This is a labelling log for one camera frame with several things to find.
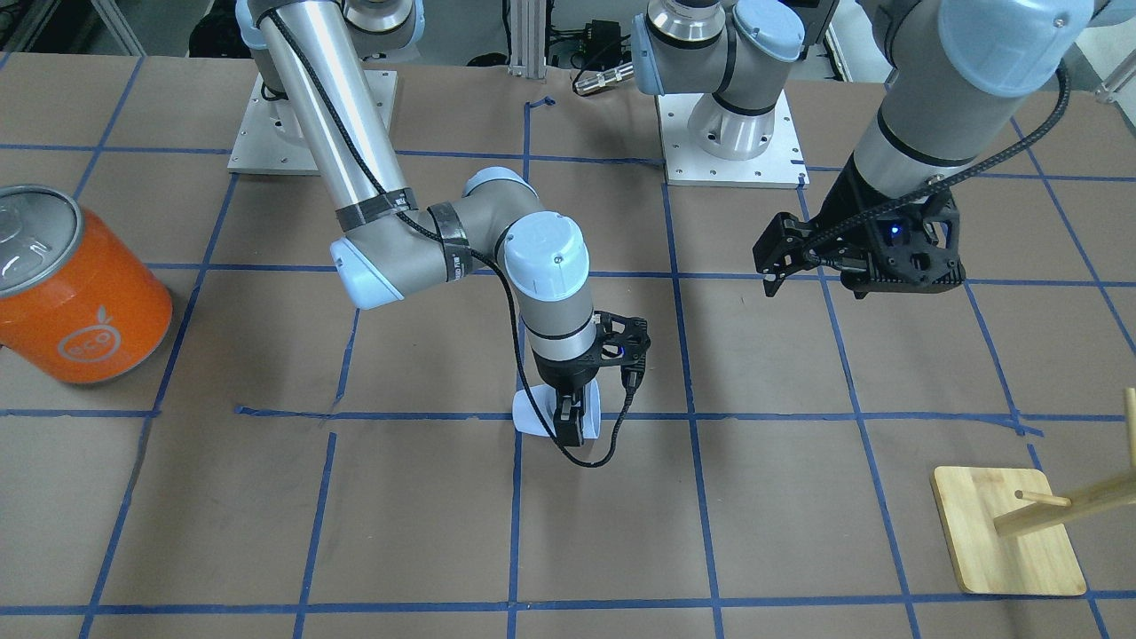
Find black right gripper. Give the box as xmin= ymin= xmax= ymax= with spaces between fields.
xmin=532 ymin=351 xmax=598 ymax=446

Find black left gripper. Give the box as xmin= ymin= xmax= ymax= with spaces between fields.
xmin=752 ymin=157 xmax=942 ymax=296

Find light blue plastic cup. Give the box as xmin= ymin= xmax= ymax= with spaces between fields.
xmin=511 ymin=380 xmax=602 ymax=439

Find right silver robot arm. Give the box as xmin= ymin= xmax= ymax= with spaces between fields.
xmin=236 ymin=1 xmax=601 ymax=446

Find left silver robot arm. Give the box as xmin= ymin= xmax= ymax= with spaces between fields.
xmin=630 ymin=1 xmax=1133 ymax=298

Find wooden cup rack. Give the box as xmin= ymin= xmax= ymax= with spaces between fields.
xmin=932 ymin=388 xmax=1136 ymax=596

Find orange can container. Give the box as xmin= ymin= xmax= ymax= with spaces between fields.
xmin=1 ymin=185 xmax=173 ymax=384

